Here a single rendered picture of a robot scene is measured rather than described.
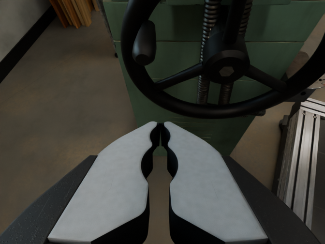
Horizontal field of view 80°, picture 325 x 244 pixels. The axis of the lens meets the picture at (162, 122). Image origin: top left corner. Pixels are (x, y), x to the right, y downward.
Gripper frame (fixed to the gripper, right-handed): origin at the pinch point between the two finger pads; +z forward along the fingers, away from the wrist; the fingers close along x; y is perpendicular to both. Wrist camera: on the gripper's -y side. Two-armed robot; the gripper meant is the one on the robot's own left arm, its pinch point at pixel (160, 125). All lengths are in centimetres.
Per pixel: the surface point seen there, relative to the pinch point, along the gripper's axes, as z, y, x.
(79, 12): 177, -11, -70
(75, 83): 123, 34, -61
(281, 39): 36.0, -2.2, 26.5
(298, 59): 45, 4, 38
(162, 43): 38.6, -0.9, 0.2
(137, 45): 9.8, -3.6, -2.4
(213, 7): 20.7, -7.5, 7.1
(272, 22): 34.2, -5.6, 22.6
